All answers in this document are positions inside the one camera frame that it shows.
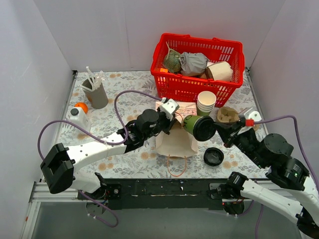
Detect beige paper bag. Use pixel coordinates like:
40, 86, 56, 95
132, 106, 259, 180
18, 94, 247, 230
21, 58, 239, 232
155, 101, 200, 178

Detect green paper coffee cup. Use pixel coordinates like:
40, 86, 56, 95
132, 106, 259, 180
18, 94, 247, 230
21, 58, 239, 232
183, 115, 202, 136

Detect black plastic cup lid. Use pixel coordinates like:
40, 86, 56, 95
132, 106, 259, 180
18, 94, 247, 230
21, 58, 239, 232
193, 116, 216, 142

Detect stack of green paper cups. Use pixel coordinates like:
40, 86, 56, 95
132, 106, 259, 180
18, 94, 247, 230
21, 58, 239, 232
196, 91, 217, 116

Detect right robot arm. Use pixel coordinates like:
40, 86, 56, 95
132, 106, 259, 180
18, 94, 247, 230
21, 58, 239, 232
213, 117, 319, 239

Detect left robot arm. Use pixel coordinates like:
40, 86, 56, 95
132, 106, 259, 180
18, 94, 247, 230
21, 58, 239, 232
40, 109, 176, 199

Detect red plastic shopping basket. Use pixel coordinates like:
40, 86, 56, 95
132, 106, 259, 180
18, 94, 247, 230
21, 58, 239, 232
151, 33, 245, 107

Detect spare black cup lid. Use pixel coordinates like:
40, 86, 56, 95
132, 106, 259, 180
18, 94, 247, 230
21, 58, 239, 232
203, 147, 224, 166

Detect grey straw holder cup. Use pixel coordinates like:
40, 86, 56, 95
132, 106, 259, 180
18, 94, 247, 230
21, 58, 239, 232
81, 79, 109, 109

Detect green netted melon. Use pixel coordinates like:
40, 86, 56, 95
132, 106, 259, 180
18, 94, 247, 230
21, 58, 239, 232
162, 50, 181, 73

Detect orange fruit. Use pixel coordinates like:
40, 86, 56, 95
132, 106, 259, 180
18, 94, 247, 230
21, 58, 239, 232
74, 102, 88, 114

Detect white wrapped straws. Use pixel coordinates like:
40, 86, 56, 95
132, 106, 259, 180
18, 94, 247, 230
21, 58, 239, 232
81, 66, 105, 92

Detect grey crumpled paper bag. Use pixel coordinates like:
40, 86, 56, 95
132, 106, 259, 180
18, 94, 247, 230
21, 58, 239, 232
180, 52, 209, 77

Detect white milk bottle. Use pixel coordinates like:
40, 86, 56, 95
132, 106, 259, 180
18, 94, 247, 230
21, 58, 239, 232
70, 107, 91, 132

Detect beige paper roll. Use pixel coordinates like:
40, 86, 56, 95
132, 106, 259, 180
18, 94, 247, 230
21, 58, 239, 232
205, 61, 233, 82

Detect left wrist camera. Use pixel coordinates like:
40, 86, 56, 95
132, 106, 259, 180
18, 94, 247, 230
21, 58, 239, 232
157, 98, 179, 121

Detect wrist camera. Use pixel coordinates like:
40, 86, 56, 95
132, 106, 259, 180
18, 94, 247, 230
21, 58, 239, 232
157, 98, 179, 121
239, 108, 262, 134

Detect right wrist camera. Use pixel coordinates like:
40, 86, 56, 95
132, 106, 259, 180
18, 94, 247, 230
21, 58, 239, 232
239, 108, 262, 134

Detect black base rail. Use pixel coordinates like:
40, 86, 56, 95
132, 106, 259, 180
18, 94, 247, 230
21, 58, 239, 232
77, 178, 257, 211

